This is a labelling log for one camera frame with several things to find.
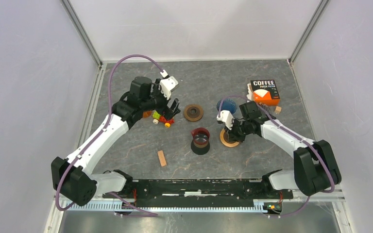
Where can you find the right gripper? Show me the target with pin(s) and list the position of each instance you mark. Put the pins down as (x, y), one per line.
(232, 135)

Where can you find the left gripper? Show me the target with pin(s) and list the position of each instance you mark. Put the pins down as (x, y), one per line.
(168, 112)

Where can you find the light wooden ring holder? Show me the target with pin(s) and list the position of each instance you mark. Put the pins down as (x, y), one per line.
(225, 140)

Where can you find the blue ribbed plastic dripper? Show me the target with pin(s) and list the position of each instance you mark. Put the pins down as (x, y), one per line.
(228, 105)

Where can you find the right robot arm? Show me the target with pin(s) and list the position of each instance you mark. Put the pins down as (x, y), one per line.
(314, 165)

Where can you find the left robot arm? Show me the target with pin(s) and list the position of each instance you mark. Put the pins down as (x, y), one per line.
(73, 176)

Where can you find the orange black coffee filter box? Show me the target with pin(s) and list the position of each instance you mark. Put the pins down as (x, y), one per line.
(264, 92)

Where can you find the colourful toy brick car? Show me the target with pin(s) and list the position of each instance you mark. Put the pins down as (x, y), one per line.
(157, 118)

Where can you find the orange glass carafe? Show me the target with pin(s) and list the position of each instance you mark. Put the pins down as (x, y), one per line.
(147, 114)

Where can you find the small wooden cube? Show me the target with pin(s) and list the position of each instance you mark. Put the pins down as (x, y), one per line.
(278, 110)

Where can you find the small wooden block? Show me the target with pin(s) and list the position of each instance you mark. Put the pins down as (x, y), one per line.
(161, 158)

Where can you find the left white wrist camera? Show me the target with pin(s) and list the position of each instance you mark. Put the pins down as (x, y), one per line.
(167, 84)

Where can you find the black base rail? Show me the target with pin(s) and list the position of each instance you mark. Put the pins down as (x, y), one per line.
(180, 193)

